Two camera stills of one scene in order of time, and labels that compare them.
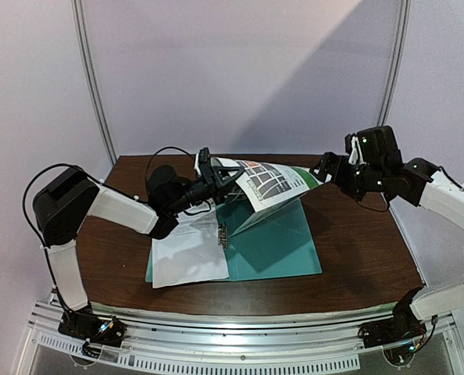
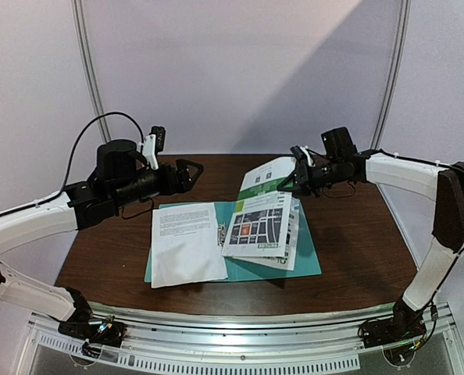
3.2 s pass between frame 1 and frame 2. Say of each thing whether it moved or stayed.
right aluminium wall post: stayed
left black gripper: moved
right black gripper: moved
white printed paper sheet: stayed
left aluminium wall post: stayed
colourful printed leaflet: moved
